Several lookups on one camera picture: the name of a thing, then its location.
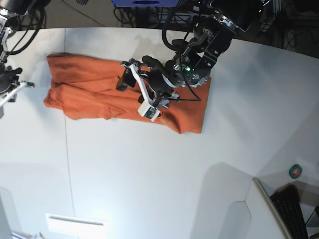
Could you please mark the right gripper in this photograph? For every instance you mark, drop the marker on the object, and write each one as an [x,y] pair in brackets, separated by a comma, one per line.
[10,85]

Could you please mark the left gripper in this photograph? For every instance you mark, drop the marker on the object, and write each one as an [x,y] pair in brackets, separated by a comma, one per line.
[152,78]

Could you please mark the orange t-shirt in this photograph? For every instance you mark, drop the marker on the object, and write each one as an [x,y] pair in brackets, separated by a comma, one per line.
[85,87]

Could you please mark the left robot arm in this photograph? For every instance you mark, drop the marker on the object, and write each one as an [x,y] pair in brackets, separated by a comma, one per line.
[213,26]

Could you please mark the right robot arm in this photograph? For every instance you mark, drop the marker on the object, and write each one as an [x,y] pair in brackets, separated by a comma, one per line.
[11,14]

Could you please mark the blue box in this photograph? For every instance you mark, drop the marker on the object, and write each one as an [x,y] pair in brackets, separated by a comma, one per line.
[145,3]

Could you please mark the green tape roll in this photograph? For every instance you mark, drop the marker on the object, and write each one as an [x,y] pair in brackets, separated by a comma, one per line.
[295,171]

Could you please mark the black keyboard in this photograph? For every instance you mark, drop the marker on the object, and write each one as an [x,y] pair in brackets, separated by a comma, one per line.
[287,203]

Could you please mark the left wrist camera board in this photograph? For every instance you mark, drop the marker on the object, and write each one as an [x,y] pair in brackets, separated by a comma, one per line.
[148,111]

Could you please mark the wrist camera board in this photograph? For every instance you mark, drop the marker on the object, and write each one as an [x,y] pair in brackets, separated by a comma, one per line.
[148,111]
[1,112]

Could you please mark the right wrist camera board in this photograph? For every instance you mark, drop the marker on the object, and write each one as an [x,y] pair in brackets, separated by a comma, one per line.
[1,112]

